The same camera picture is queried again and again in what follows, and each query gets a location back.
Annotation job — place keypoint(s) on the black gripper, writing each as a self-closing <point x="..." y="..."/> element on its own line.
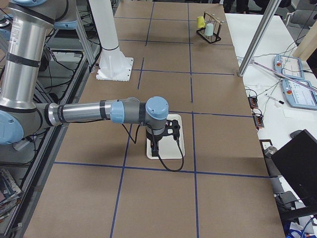
<point x="152" y="137"/>

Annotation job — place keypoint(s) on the pale green cup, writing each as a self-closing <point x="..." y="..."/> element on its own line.
<point x="209" y="29"/>

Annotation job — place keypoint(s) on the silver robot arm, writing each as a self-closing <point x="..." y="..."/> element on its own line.
<point x="21" y="117"/>

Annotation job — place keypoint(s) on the cream bear tray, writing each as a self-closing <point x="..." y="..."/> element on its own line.
<point x="167" y="146"/>

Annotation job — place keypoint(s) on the yellow cup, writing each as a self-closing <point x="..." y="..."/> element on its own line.
<point x="201" y="22"/>

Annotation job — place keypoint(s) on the upper orange connector box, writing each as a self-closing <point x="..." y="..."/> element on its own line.
<point x="253" y="102"/>

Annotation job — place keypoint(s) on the orange connector box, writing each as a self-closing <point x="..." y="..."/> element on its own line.
<point x="253" y="102"/>
<point x="258" y="120"/>

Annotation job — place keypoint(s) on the lower orange connector box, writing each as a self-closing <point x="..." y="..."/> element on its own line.
<point x="258" y="120"/>

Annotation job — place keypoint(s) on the black marker pen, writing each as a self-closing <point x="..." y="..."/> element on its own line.
<point x="271" y="97"/>

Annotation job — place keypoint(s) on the lower teach pendant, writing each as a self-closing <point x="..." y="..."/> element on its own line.
<point x="298" y="96"/>

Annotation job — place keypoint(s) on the teach pendant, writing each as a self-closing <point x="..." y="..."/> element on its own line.
<point x="298" y="96"/>
<point x="289" y="66"/>

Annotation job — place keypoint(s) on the black laptop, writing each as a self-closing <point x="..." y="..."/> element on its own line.
<point x="297" y="163"/>

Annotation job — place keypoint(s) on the upper teach pendant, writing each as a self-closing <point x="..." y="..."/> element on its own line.
<point x="289" y="66"/>

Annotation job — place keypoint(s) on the stack of magazines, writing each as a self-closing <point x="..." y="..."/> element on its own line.
<point x="10" y="193"/>

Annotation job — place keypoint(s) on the white camera stand pedestal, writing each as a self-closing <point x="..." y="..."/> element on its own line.
<point x="113" y="64"/>

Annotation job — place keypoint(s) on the black wire cup rack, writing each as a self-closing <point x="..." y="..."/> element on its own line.
<point x="211" y="18"/>

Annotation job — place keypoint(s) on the aluminium frame post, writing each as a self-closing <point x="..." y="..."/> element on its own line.
<point x="262" y="27"/>

